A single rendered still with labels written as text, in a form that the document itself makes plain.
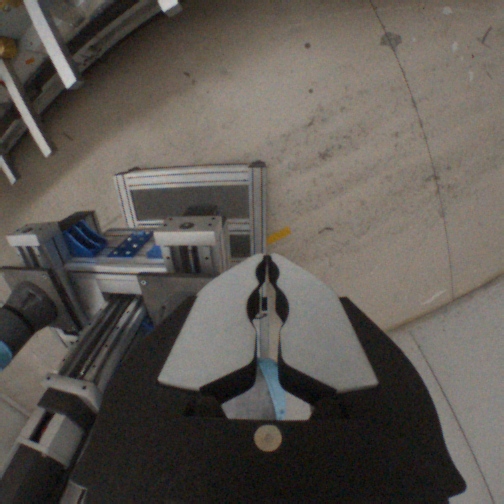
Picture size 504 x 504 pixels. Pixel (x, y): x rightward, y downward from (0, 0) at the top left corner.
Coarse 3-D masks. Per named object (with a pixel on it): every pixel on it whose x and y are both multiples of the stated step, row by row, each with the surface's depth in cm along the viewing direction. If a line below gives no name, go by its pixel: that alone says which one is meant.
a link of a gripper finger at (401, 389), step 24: (360, 312) 8; (360, 336) 7; (384, 336) 7; (384, 360) 6; (408, 360) 6; (384, 384) 6; (408, 384) 6; (360, 408) 5; (384, 408) 5; (408, 408) 5; (432, 408) 5; (408, 432) 4; (432, 432) 4; (432, 456) 4; (456, 480) 3
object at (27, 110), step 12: (0, 60) 39; (0, 72) 41; (12, 72) 42; (12, 84) 43; (12, 96) 45; (24, 96) 46; (24, 108) 46; (36, 120) 49; (36, 132) 50; (48, 144) 52; (48, 156) 54
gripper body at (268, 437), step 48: (144, 432) 4; (192, 432) 4; (240, 432) 5; (288, 432) 4; (336, 432) 4; (384, 432) 4; (96, 480) 3; (144, 480) 4; (192, 480) 4; (240, 480) 4; (288, 480) 4; (336, 480) 4; (384, 480) 3; (432, 480) 3
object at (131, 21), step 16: (0, 16) 39; (16, 16) 44; (128, 16) 83; (144, 16) 86; (0, 32) 45; (16, 32) 50; (112, 32) 87; (128, 32) 92; (96, 48) 91; (112, 48) 100; (80, 64) 94; (48, 96) 101; (16, 128) 109; (16, 144) 126
